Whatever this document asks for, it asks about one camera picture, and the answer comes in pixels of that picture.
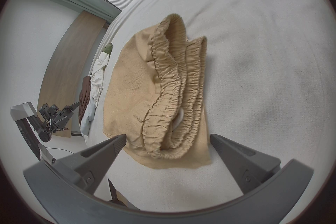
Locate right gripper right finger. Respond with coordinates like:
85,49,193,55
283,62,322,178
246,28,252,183
209,134,282,194

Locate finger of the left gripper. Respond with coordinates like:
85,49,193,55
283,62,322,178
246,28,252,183
64,101,81,114

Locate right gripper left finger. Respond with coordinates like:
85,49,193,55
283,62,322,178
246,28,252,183
55,134,127,195

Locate tan shorts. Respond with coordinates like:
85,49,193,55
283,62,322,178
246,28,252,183
102,13,212,169

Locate bed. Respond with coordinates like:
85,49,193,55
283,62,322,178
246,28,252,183
37,0,336,211

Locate brown garment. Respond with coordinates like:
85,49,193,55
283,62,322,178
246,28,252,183
78,75,92,124

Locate pale blue garment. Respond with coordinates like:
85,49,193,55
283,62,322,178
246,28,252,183
79,102,96,137

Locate white garment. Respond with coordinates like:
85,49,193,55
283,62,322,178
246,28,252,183
89,52,110,109

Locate olive green garment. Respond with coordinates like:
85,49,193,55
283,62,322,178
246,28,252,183
102,43,114,57

